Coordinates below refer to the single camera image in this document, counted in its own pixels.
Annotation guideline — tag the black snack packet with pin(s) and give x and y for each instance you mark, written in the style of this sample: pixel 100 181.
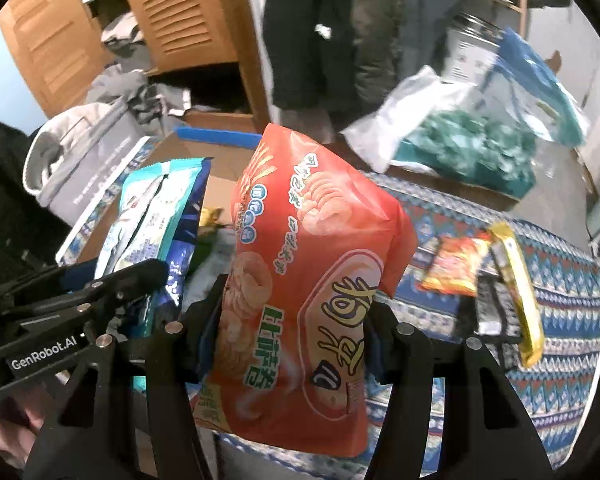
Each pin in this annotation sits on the black snack packet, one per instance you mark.
pixel 495 310

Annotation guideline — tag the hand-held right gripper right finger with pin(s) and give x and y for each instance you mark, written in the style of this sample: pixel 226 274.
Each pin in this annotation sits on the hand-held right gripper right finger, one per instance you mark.
pixel 380 347

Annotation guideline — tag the white plastic bag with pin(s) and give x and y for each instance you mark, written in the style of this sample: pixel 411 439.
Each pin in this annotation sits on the white plastic bag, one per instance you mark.
pixel 410 120

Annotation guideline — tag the person's left hand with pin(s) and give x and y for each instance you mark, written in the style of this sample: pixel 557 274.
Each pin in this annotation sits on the person's left hand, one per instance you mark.
pixel 10 430

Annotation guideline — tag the blue-edged cardboard box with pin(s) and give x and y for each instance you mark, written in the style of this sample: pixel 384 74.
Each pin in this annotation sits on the blue-edged cardboard box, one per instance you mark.
pixel 220 165

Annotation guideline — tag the patterned metal tin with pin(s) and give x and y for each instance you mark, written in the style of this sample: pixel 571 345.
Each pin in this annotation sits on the patterned metal tin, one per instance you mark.
pixel 472 50

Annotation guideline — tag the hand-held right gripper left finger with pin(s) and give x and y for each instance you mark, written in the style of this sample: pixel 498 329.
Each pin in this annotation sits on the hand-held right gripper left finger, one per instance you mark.
pixel 207 332

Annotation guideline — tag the wooden panel door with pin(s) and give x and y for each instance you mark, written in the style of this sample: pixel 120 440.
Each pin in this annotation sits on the wooden panel door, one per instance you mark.
pixel 50 50

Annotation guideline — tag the yellow snack bar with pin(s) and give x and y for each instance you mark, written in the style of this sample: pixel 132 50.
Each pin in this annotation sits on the yellow snack bar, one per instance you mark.
pixel 517 290

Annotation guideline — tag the small orange crinkly packet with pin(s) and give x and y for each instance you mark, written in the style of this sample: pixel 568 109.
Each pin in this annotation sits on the small orange crinkly packet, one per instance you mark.
pixel 455 265

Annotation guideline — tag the black hanging coat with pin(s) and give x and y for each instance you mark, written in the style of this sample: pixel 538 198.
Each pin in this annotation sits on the black hanging coat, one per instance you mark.
pixel 310 35

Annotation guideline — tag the long yellow snack packet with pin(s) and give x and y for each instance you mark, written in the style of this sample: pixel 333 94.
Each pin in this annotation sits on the long yellow snack packet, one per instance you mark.
pixel 212 217

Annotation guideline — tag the dark cloth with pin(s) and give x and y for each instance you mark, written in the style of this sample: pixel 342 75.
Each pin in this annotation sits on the dark cloth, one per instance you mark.
pixel 5 200

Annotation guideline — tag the blue and white snack bag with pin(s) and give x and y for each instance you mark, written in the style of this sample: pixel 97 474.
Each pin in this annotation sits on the blue and white snack bag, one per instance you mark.
pixel 145 210

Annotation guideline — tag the grey printed hoodie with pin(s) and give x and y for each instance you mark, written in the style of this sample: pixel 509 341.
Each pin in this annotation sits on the grey printed hoodie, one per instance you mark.
pixel 80 160

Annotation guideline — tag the grey clothes pile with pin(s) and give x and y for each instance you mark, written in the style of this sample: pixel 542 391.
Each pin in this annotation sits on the grey clothes pile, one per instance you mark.
pixel 130 75

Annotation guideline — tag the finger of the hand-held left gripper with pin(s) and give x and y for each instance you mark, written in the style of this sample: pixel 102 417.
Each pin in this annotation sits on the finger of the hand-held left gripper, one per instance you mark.
pixel 135 277

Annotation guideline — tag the blue-grey hanging coat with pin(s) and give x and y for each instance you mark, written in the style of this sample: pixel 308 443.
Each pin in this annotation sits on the blue-grey hanging coat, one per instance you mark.
pixel 435 15

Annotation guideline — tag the blue patterned tablecloth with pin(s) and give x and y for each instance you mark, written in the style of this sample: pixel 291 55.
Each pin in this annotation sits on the blue patterned tablecloth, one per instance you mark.
pixel 555 385

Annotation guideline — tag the blue plastic bag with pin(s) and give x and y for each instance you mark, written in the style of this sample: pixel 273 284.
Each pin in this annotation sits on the blue plastic bag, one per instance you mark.
pixel 535 80

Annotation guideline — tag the olive hanging jacket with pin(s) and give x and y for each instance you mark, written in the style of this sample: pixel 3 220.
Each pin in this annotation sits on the olive hanging jacket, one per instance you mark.
pixel 377 30

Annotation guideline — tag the teal crumpled cloth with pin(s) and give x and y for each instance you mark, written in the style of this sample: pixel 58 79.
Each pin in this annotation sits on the teal crumpled cloth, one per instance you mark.
pixel 470 150

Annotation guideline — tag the wooden louvered door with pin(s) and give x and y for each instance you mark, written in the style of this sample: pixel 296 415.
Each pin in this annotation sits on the wooden louvered door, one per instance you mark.
pixel 180 10

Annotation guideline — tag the orange-red snack bag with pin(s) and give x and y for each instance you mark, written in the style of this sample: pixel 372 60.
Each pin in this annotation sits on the orange-red snack bag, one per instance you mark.
pixel 300 235

